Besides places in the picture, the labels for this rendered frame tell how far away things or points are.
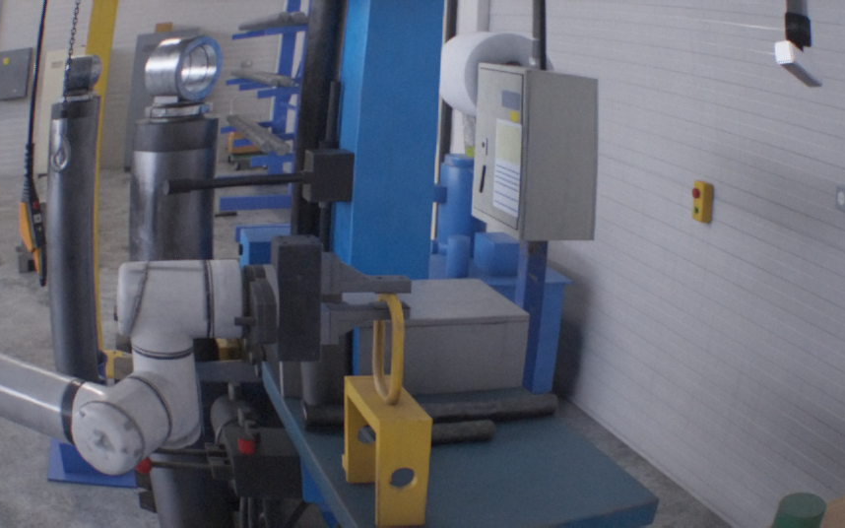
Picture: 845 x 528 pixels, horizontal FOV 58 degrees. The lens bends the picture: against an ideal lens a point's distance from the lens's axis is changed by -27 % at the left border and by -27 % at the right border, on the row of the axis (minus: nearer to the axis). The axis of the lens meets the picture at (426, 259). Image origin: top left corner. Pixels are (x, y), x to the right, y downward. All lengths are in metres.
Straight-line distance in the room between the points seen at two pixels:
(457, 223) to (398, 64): 2.69
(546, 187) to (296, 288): 1.27
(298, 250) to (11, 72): 11.60
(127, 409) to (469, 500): 0.50
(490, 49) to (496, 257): 1.88
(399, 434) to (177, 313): 0.28
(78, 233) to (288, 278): 2.25
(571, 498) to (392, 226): 0.90
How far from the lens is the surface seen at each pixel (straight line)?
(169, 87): 1.91
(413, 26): 1.95
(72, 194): 3.23
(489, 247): 4.30
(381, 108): 1.94
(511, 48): 2.56
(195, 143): 1.89
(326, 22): 2.12
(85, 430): 0.97
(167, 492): 2.13
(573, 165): 2.30
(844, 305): 2.86
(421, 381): 1.62
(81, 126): 3.21
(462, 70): 2.52
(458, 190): 4.56
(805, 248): 3.03
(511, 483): 1.30
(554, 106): 2.26
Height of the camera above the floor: 1.62
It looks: 13 degrees down
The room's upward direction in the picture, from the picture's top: 3 degrees clockwise
